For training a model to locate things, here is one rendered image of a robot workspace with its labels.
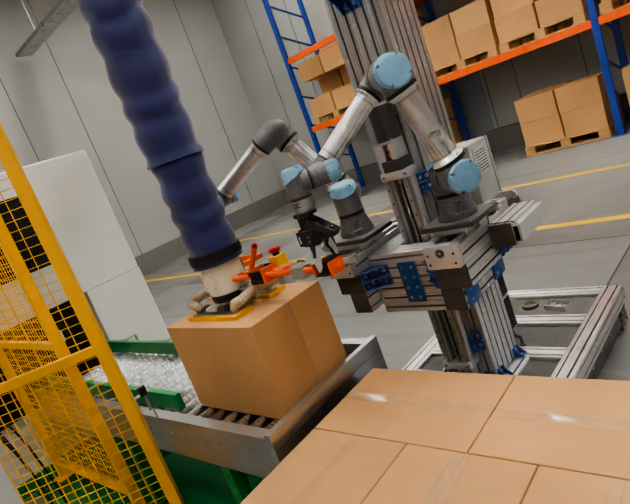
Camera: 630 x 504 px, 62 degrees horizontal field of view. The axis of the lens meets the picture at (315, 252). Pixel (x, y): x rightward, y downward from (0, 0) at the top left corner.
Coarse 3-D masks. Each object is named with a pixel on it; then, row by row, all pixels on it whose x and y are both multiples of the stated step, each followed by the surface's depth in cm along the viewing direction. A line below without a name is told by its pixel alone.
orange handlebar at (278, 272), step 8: (240, 256) 253; (248, 256) 249; (256, 256) 241; (248, 264) 237; (288, 264) 199; (336, 264) 177; (240, 272) 218; (272, 272) 198; (280, 272) 195; (288, 272) 192; (304, 272) 186; (312, 272) 184; (232, 280) 216; (240, 280) 213
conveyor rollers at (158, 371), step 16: (96, 368) 361; (128, 368) 339; (144, 368) 328; (160, 368) 316; (176, 368) 304; (128, 384) 310; (144, 384) 298; (160, 384) 287; (176, 384) 282; (112, 400) 293; (192, 400) 250; (208, 416) 232; (224, 416) 227; (240, 416) 222; (256, 416) 217
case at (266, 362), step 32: (288, 288) 222; (320, 288) 218; (256, 320) 196; (288, 320) 204; (320, 320) 216; (192, 352) 226; (224, 352) 209; (256, 352) 194; (288, 352) 202; (320, 352) 214; (192, 384) 238; (224, 384) 219; (256, 384) 203; (288, 384) 200
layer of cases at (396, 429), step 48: (384, 384) 201; (432, 384) 189; (480, 384) 178; (528, 384) 168; (576, 384) 160; (624, 384) 152; (336, 432) 182; (384, 432) 171; (432, 432) 162; (480, 432) 156; (528, 432) 147; (576, 432) 140; (624, 432) 134; (288, 480) 165; (336, 480) 157; (384, 480) 150; (432, 480) 143; (480, 480) 136; (528, 480) 131; (576, 480) 125; (624, 480) 121
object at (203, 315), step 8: (200, 312) 227; (208, 312) 222; (216, 312) 218; (224, 312) 213; (232, 312) 209; (240, 312) 207; (248, 312) 209; (192, 320) 226; (200, 320) 221; (208, 320) 217; (216, 320) 214; (224, 320) 210; (232, 320) 206
